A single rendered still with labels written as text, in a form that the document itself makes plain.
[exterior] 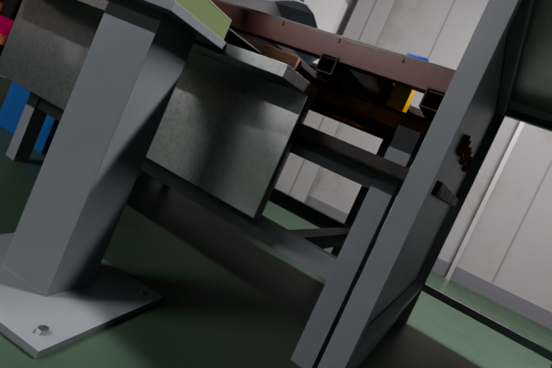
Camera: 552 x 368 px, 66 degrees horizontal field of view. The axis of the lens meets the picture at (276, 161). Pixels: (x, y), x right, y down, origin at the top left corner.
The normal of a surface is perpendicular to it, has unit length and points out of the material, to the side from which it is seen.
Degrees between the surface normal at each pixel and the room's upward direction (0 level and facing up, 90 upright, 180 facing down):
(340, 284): 90
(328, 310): 90
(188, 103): 90
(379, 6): 90
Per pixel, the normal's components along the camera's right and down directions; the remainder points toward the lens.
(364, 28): -0.29, -0.07
